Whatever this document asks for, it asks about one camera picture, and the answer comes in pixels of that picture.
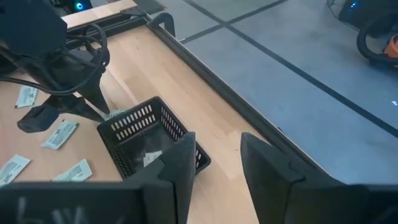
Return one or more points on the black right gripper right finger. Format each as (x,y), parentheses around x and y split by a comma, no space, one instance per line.
(270,186)

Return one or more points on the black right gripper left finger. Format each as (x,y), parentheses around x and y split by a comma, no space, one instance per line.
(174,193)

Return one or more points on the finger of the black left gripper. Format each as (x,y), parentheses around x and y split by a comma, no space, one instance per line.
(96,96)
(40,119)

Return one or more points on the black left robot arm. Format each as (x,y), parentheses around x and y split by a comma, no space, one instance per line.
(28,21)

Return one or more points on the black slotted plastic basket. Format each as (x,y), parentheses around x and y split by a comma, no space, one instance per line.
(146,140)

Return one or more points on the orange object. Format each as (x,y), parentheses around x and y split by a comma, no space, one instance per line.
(392,46)

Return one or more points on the black device blue light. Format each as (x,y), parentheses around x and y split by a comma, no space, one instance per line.
(357,9)

